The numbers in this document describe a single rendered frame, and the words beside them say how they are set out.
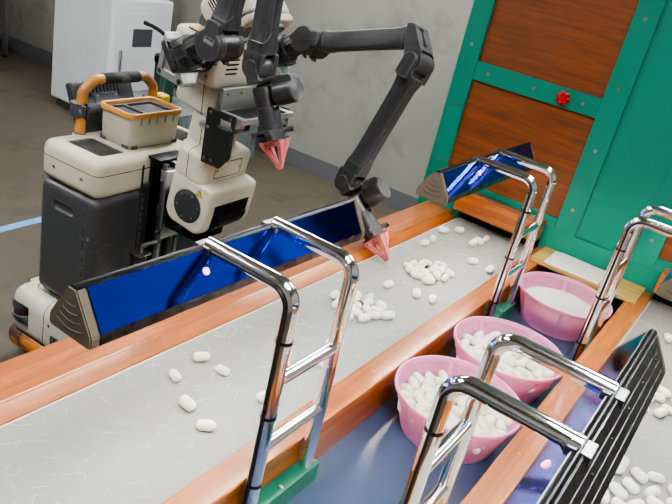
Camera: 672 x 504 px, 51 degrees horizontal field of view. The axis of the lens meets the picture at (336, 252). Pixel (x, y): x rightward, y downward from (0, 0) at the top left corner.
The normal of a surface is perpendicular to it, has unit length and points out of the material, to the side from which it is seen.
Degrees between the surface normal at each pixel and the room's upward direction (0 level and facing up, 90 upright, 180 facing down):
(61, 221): 90
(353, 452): 0
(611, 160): 90
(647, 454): 0
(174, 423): 0
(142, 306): 58
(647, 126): 90
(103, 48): 90
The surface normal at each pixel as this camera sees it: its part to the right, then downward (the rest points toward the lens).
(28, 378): 0.21, -0.89
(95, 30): -0.55, 0.23
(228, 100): 0.83, 0.38
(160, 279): 0.79, -0.14
